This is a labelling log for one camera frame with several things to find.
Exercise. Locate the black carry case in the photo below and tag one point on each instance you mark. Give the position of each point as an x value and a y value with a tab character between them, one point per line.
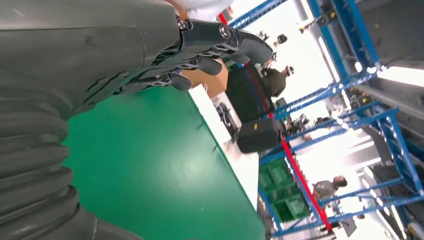
258	136

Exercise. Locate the blue steel shelving rack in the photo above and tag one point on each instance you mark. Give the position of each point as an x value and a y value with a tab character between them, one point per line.
359	33

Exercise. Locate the green plastic crate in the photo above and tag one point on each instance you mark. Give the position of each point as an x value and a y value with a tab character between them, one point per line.
291	207
276	175

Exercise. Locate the brown cardboard box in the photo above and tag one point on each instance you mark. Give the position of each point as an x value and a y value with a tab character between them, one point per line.
212	82

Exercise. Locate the black handheld controller with screen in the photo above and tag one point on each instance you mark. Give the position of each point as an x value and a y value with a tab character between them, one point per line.
227	116

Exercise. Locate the green table mat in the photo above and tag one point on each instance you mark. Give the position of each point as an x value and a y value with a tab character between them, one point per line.
149	159

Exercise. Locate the white table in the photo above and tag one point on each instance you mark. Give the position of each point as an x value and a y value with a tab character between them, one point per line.
245	172

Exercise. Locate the red steel post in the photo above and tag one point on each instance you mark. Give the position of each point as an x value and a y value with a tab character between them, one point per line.
306	185

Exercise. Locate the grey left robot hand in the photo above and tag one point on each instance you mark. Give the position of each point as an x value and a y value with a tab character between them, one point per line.
82	49

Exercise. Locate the person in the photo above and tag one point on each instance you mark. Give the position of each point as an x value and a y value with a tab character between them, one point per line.
275	82
326	188
281	39

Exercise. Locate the large black panel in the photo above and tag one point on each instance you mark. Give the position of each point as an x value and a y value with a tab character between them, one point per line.
248	96

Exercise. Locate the ceiling strip light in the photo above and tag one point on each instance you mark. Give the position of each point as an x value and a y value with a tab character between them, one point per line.
404	76

